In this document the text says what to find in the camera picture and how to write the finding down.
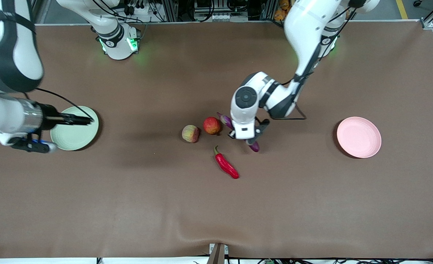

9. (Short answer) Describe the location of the brown table cover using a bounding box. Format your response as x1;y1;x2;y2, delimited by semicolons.
0;21;433;259

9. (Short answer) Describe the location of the aluminium frame post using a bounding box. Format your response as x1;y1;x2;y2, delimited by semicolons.
158;0;179;22

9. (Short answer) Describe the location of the yellow-pink peach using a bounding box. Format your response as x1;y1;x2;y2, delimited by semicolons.
182;125;200;143

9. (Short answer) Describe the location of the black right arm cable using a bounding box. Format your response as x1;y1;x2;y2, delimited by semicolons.
35;87;94;121

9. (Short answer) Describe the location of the pale green round plate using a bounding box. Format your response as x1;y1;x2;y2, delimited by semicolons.
50;106;100;151

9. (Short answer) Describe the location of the white power strip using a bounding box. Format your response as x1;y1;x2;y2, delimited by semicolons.
123;0;155;22

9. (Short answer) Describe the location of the white socket strip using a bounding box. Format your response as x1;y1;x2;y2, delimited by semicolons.
194;10;248;22

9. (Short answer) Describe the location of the pink round plate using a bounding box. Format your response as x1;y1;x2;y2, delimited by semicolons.
336;117;382;159

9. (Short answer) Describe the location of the purple eggplant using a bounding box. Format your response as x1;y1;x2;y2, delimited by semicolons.
216;111;260;153

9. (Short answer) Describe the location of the orange snack bag pile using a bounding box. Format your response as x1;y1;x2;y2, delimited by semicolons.
273;0;291;21

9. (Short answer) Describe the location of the red apple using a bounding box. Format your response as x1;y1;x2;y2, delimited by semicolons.
203;117;222;135

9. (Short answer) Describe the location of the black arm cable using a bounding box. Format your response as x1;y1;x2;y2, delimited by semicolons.
272;4;358;121
35;87;94;121

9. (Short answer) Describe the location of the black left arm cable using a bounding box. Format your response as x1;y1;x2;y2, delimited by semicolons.
272;4;358;121

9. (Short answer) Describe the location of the grey table edge rail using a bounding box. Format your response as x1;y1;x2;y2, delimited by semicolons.
0;20;428;27

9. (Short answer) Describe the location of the red chili pepper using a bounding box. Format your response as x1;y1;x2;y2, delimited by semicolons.
213;146;240;180

